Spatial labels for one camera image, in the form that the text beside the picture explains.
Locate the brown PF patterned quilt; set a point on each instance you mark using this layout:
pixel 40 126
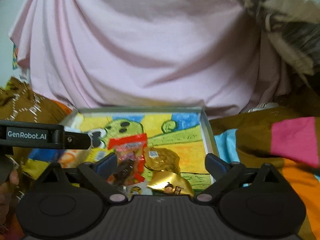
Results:
pixel 20 103

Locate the colourful cartoon bed sheet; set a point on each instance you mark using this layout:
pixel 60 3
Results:
pixel 279 135

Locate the colourful wall poster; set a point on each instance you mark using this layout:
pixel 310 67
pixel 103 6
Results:
pixel 14 57

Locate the red meat snack packet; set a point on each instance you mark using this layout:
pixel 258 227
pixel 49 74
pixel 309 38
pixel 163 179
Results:
pixel 128 147

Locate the pink hanging curtain cloth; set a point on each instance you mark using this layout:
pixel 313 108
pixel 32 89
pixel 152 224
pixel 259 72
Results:
pixel 92 53

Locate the person's left hand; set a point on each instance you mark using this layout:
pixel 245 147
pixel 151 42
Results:
pixel 7 189

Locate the grey tray with cartoon liner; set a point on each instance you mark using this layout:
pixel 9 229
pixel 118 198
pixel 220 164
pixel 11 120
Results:
pixel 184 130

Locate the plastic bag of clothes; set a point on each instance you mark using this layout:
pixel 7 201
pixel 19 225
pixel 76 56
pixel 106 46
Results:
pixel 292 27

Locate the dark dried fruit packet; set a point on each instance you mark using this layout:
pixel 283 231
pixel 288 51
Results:
pixel 124 171

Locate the gold foil snack packet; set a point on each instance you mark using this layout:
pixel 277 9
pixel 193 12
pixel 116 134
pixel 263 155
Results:
pixel 166 175

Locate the orange white rice cracker pack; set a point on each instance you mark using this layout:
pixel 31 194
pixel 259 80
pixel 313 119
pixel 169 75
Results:
pixel 72 158

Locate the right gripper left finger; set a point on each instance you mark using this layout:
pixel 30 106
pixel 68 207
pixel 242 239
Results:
pixel 95 176

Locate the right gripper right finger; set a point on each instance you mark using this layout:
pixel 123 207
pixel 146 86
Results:
pixel 227 177

